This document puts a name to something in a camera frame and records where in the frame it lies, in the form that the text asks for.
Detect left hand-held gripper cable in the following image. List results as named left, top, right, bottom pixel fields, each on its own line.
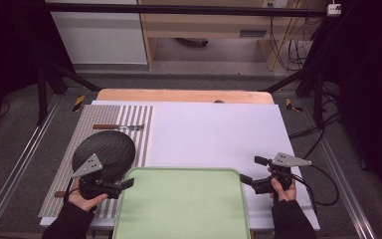
left=63, top=177, right=81, bottom=204

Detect right hand-held gripper cable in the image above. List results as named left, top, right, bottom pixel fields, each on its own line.
left=291, top=163, right=341, bottom=207

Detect black metal stand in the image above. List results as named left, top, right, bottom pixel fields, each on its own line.
left=263, top=64, right=327, bottom=126
left=35, top=58, right=102, bottom=126

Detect person's right hand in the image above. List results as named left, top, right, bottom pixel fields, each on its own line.
left=269, top=177, right=298, bottom=203

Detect metal floor rail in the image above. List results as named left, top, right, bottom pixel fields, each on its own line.
left=0, top=95, right=63, bottom=239
left=301, top=99, right=377, bottom=239

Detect green tray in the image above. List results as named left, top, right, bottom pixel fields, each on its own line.
left=111, top=166, right=252, bottom=239

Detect wooden desk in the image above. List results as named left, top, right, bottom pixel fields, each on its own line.
left=136, top=0, right=330, bottom=73

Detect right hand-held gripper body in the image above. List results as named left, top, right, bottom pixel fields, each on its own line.
left=252, top=151, right=313, bottom=195

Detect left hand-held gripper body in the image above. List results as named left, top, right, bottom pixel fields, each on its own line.
left=71, top=152, right=124, bottom=201

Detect hand-held gripper cable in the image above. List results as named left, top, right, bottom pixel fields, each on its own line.
left=63, top=177, right=81, bottom=204
left=291, top=163, right=341, bottom=207

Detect black floor cables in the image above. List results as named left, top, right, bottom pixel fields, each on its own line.
left=287, top=81, right=343, bottom=161

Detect black curtain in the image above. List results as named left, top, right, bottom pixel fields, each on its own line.
left=311, top=0, right=382, bottom=203
left=0, top=0, right=76, bottom=140

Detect bundle of hanging cables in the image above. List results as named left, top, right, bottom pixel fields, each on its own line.
left=268, top=15, right=323, bottom=73

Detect yellow black tape strip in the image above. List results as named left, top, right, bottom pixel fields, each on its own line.
left=285, top=98, right=304, bottom=114
left=72, top=95, right=87, bottom=113

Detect white cabinet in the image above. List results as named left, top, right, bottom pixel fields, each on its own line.
left=44, top=0, right=149, bottom=66

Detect black horizontal frame bar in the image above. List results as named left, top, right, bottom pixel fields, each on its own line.
left=44, top=2, right=329, bottom=18

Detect black textured plate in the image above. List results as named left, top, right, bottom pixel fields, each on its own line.
left=72, top=129, right=136, bottom=184

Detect person's left hand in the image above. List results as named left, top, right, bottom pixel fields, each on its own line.
left=67, top=177, right=109, bottom=213

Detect white board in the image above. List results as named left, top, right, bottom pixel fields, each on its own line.
left=39, top=100, right=321, bottom=232

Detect striped placemat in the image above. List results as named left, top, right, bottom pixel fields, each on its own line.
left=38, top=104, right=154, bottom=220

